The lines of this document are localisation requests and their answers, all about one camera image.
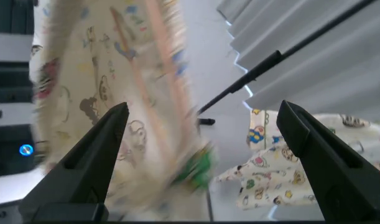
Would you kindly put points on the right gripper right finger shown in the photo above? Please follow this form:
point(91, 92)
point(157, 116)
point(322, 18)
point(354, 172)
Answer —
point(342, 183)

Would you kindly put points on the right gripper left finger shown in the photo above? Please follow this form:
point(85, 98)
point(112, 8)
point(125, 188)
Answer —
point(84, 180)

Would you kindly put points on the cream printed garment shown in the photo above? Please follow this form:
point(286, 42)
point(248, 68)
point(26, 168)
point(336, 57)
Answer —
point(270, 174)
point(84, 62)

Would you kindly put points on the pink clothes hanger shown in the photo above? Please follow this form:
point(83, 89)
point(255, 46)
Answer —
point(164, 46)

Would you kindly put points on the black clothes rack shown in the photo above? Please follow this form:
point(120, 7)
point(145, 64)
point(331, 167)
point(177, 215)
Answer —
point(261, 68)

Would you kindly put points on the white curtain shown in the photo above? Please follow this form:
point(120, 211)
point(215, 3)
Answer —
point(317, 62)

